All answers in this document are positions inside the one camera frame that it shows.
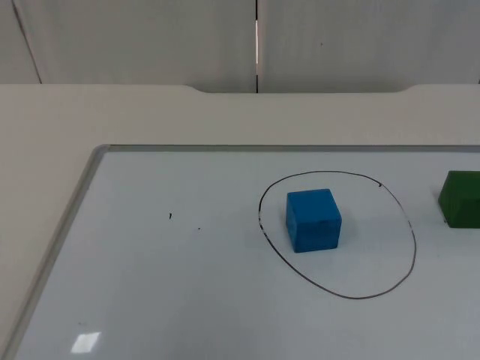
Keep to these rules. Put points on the blue cube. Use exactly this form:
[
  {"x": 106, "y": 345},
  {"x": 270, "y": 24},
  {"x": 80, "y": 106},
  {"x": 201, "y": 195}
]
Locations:
[{"x": 313, "y": 221}]

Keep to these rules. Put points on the green cube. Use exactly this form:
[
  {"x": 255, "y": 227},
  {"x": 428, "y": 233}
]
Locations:
[{"x": 461, "y": 202}]

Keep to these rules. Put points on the grey-framed whiteboard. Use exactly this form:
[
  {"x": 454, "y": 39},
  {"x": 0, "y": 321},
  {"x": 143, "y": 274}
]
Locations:
[{"x": 168, "y": 262}]

